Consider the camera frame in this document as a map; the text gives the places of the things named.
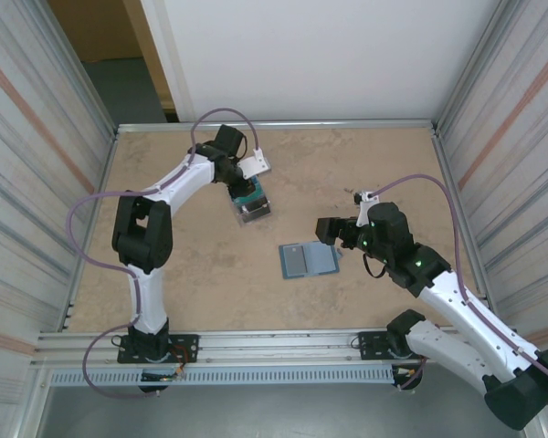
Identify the aluminium side rail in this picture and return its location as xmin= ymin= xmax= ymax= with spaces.
xmin=63 ymin=130 xmax=120 ymax=332
xmin=431 ymin=127 xmax=499 ymax=325

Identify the red wire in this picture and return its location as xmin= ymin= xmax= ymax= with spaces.
xmin=171 ymin=345 xmax=197 ymax=366

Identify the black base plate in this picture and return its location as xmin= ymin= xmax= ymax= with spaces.
xmin=358 ymin=328 xmax=441 ymax=361
xmin=117 ymin=334 xmax=200 ymax=365

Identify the grey slotted cable duct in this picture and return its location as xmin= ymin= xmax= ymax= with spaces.
xmin=48 ymin=367 xmax=396 ymax=388

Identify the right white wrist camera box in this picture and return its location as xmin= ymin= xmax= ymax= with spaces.
xmin=353 ymin=190 xmax=380 ymax=228

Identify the small circuit board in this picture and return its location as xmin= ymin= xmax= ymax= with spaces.
xmin=141 ymin=370 xmax=186 ymax=382

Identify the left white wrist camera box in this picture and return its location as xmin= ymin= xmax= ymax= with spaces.
xmin=237 ymin=148 xmax=273 ymax=179

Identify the teal credit card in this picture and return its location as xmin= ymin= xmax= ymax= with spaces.
xmin=235 ymin=182 xmax=265 ymax=205

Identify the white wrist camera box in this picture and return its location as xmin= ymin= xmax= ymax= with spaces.
xmin=237 ymin=148 xmax=273 ymax=179
xmin=353 ymin=190 xmax=380 ymax=228

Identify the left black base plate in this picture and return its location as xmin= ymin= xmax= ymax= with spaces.
xmin=117 ymin=334 xmax=200 ymax=365

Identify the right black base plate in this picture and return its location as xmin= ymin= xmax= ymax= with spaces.
xmin=358 ymin=328 xmax=441 ymax=361

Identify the blue card wallet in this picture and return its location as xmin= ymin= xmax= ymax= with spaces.
xmin=278 ymin=240 xmax=346 ymax=279

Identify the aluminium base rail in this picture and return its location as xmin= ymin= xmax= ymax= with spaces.
xmin=29 ymin=326 xmax=529 ymax=369

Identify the white door frame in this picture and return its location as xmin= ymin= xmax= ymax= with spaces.
xmin=139 ymin=0 xmax=197 ymax=123

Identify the aluminium table edge rail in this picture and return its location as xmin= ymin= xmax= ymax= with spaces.
xmin=116 ymin=119 xmax=439 ymax=134

